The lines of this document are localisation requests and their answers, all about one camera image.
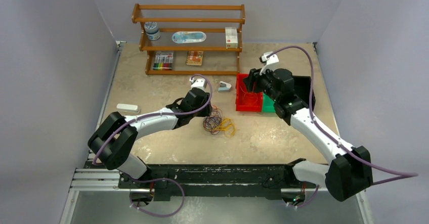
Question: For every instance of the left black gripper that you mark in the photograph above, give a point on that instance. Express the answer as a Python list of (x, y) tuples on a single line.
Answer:
[(206, 112)]

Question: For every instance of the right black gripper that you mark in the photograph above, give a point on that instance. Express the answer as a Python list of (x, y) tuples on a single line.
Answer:
[(254, 77)]

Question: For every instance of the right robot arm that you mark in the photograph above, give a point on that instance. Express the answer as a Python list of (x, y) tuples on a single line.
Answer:
[(347, 171)]

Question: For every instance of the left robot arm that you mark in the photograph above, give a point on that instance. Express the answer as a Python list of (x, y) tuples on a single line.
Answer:
[(113, 140)]

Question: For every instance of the red plastic bin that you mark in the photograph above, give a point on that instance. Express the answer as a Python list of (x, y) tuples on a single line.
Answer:
[(245, 101)]

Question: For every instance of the green plastic bin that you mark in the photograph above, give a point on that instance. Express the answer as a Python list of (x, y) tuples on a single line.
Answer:
[(267, 105)]

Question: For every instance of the orange small notebook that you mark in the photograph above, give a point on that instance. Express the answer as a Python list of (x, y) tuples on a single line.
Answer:
[(194, 58)]

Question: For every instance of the white red box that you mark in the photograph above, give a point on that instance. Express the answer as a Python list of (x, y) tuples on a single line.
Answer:
[(231, 37)]

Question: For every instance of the black plastic bin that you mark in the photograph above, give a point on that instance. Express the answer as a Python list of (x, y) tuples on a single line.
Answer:
[(302, 86)]

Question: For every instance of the marker pen set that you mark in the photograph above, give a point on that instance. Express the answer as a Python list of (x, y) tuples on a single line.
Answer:
[(163, 60)]

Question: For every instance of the wooden shelf rack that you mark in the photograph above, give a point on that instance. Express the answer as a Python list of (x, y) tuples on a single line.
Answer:
[(210, 19)]

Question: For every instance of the blue oval packaged item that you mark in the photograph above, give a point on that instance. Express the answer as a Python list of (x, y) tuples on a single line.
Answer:
[(188, 37)]

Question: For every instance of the white rectangular eraser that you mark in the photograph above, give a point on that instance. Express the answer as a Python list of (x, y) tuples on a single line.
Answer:
[(129, 108)]

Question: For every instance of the blue white jar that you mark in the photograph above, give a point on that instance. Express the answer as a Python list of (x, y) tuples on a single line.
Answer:
[(152, 30)]

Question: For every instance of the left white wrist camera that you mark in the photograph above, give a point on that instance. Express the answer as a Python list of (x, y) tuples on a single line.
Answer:
[(199, 83)]

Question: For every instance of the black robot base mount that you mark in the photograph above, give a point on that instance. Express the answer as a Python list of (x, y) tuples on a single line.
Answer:
[(270, 181)]

